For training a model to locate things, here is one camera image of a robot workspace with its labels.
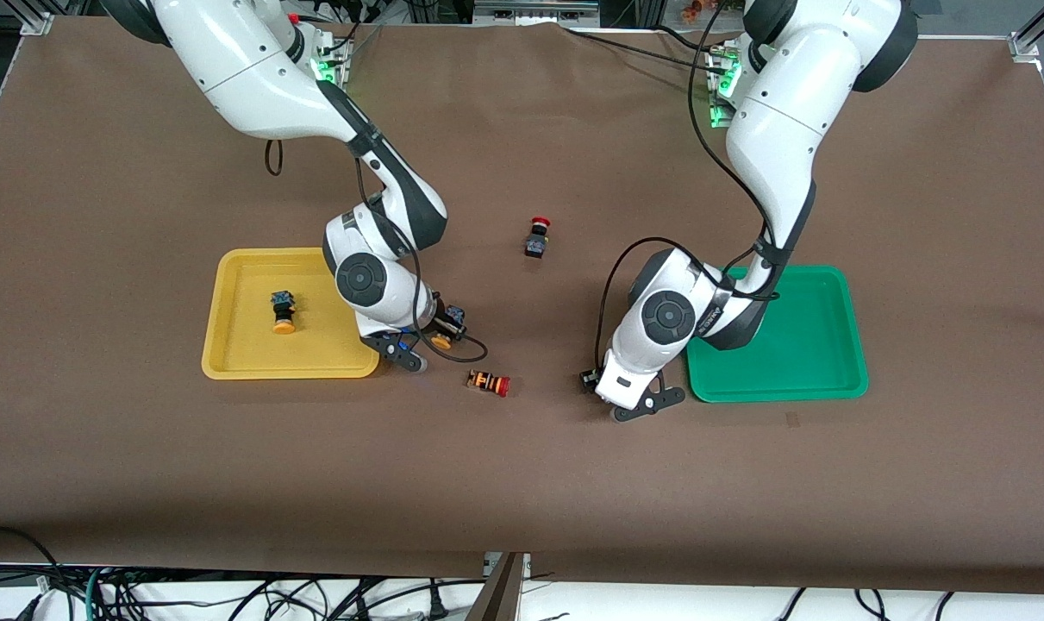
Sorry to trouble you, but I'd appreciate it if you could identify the grey table leg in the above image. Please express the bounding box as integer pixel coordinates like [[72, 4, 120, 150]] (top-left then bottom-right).
[[466, 552, 533, 621]]

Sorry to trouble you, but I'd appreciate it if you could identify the green plastic tray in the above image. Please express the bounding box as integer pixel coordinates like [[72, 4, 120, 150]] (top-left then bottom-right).
[[685, 266, 870, 404]]

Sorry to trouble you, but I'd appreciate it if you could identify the yellow plastic tray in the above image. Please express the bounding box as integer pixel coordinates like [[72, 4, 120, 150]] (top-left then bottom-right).
[[201, 248, 380, 380]]

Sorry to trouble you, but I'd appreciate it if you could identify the black floor cable bundle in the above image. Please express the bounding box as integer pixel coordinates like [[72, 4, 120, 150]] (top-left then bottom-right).
[[0, 524, 574, 621]]

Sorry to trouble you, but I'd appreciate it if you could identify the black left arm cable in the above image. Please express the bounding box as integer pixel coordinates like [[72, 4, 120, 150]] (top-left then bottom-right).
[[593, 0, 781, 372]]

